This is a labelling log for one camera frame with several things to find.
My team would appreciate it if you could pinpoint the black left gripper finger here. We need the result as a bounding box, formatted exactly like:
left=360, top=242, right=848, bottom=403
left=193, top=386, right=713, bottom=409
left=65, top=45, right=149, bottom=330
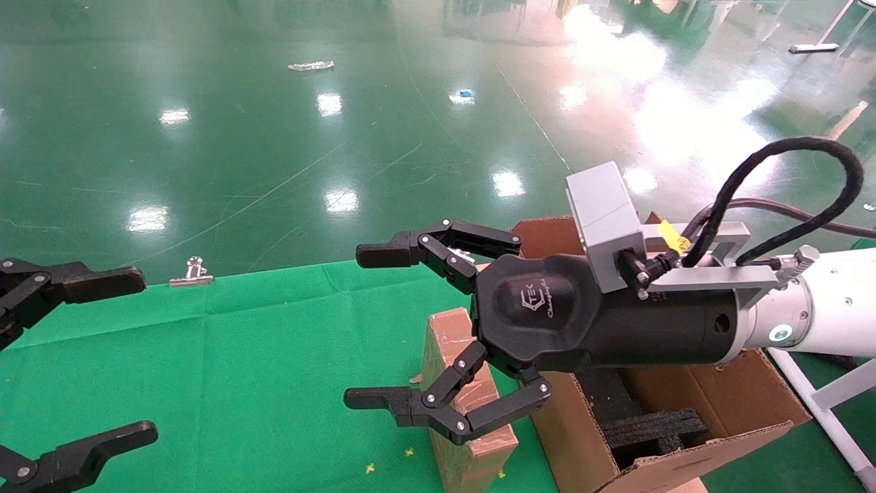
left=0, top=420, right=159, bottom=493
left=0, top=259, right=146, bottom=350

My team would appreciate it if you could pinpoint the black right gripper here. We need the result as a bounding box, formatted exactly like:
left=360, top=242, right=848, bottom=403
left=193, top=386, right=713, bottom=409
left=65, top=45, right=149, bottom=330
left=344, top=219, right=743, bottom=446

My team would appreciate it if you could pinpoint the small taped cardboard box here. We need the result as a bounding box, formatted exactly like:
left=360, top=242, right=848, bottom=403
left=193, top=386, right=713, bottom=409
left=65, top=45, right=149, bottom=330
left=420, top=308, right=519, bottom=493

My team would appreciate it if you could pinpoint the flat cardboard sheet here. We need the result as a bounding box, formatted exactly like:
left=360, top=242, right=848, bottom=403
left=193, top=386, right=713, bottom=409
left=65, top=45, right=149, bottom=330
left=643, top=477, right=709, bottom=493

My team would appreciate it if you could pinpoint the large open cardboard carton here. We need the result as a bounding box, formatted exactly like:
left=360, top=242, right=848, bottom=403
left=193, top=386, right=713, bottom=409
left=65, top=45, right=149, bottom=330
left=511, top=216, right=812, bottom=493

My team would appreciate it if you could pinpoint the silver binder clip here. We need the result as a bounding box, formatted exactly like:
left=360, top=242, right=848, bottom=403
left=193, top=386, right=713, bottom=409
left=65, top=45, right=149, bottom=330
left=169, top=256, right=214, bottom=288

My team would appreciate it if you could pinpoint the green table cloth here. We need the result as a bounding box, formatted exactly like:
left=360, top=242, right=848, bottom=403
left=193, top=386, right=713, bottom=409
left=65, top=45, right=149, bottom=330
left=0, top=260, right=558, bottom=493

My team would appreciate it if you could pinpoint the black foam insert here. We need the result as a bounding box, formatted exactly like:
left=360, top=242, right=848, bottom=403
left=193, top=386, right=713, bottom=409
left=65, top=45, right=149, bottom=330
left=578, top=370, right=709, bottom=470

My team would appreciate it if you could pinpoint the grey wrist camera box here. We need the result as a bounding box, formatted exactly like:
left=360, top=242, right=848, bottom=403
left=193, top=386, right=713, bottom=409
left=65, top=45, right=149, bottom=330
left=565, top=162, right=647, bottom=294

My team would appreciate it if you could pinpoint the yellow cable tag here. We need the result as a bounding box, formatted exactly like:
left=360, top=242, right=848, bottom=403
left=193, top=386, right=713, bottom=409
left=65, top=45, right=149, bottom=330
left=658, top=220, right=691, bottom=253

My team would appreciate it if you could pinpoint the silver camera mount bracket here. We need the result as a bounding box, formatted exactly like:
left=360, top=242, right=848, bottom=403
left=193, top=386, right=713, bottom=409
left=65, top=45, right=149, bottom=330
left=640, top=221, right=819, bottom=309

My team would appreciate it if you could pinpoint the thin smooth black cable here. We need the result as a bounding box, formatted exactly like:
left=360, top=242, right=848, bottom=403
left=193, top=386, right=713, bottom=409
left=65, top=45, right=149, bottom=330
left=684, top=199, right=876, bottom=240

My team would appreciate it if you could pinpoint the white metal frame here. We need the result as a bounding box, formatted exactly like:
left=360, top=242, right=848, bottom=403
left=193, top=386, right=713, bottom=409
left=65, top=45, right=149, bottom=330
left=766, top=346, right=876, bottom=490

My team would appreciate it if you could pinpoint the black braided sleeve cable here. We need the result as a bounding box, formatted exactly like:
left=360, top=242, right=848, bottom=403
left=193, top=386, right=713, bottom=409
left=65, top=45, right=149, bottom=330
left=681, top=137, right=864, bottom=268

